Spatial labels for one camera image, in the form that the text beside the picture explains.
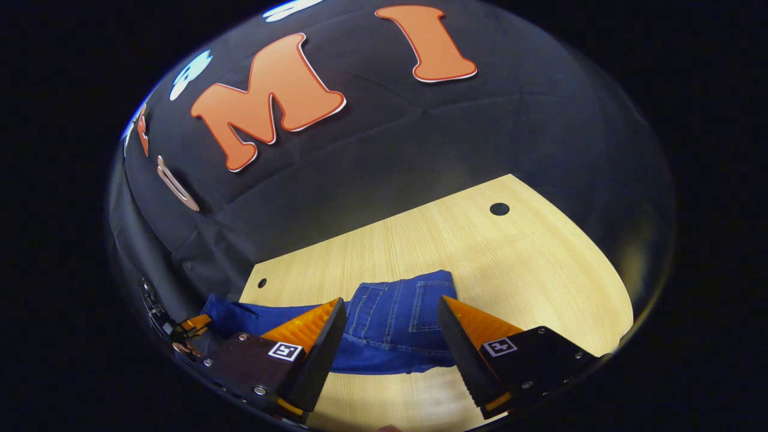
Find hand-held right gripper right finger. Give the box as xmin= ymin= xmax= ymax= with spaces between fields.
xmin=437 ymin=295 xmax=602 ymax=421

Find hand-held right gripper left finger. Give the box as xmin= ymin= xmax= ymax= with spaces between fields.
xmin=198 ymin=297 xmax=349 ymax=424

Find black backdrop cloth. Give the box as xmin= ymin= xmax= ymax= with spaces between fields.
xmin=105 ymin=0 xmax=679 ymax=361

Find blue jeans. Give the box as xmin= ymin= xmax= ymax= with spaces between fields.
xmin=201 ymin=269 xmax=460 ymax=376

